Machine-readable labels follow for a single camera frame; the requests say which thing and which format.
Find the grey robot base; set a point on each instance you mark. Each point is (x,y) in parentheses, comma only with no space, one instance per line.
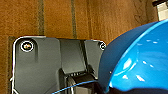
(43,66)

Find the blue bowl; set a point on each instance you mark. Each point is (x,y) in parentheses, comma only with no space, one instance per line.
(140,60)

